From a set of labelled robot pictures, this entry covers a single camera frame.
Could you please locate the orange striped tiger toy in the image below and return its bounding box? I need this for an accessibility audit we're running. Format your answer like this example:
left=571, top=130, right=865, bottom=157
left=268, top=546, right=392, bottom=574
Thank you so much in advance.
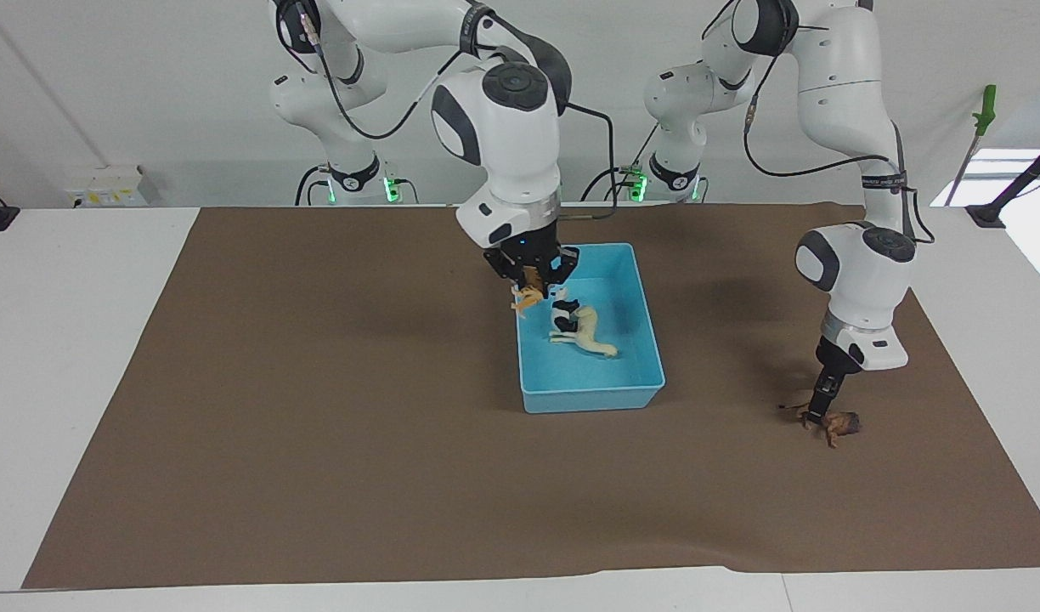
left=510, top=268, right=546, bottom=320

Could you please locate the brown lion toy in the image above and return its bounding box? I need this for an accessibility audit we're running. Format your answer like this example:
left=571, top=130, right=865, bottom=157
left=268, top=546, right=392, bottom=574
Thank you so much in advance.
left=777, top=399, right=862, bottom=450

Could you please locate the cream horse toy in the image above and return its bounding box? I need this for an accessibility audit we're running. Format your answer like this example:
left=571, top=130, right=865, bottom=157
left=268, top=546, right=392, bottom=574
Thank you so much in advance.
left=548, top=306, right=619, bottom=358

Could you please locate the blue plastic storage box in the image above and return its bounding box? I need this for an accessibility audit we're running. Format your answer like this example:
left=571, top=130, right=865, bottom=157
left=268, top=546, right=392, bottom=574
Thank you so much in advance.
left=512, top=243, right=666, bottom=415

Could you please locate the black angled stand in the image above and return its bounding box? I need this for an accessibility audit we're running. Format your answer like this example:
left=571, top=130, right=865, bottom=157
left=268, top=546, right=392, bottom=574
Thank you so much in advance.
left=966, top=136, right=1040, bottom=229

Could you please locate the brown table mat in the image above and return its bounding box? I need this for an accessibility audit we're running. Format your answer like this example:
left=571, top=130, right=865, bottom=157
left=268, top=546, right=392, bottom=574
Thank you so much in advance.
left=21, top=204, right=1040, bottom=590

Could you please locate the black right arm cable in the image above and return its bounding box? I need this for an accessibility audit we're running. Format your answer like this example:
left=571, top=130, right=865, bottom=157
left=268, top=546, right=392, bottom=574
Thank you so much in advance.
left=299, top=21, right=617, bottom=222

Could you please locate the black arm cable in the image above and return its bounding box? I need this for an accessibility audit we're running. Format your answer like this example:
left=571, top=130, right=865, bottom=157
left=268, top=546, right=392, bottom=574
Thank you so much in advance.
left=741, top=51, right=935, bottom=246
left=299, top=21, right=617, bottom=222

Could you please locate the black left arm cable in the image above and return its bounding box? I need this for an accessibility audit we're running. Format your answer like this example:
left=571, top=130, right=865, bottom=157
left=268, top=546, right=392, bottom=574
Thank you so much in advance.
left=741, top=51, right=935, bottom=246

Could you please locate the green handled tool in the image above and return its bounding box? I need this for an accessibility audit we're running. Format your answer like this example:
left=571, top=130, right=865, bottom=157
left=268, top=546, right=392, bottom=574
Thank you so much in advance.
left=947, top=84, right=998, bottom=205

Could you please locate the white wall outlet box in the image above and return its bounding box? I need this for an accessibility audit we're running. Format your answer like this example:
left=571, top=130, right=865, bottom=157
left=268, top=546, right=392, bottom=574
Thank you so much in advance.
left=64, top=166, right=160, bottom=207

